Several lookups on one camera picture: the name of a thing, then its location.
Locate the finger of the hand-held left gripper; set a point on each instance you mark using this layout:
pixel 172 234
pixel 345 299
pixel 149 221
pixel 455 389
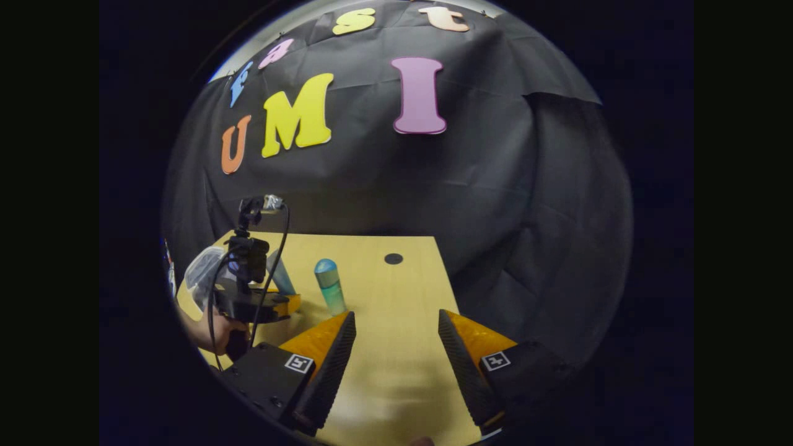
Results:
pixel 291 303

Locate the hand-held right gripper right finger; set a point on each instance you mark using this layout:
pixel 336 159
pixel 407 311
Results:
pixel 464 371

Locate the black backdrop cloth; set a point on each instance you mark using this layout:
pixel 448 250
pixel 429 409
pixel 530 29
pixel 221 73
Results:
pixel 495 186

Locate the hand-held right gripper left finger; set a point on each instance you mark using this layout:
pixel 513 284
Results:
pixel 328 371

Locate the green bottle with blue cap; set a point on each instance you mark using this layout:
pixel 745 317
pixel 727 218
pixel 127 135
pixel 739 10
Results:
pixel 330 288

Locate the blue and white tube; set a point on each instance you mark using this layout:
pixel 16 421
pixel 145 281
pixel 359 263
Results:
pixel 282 279

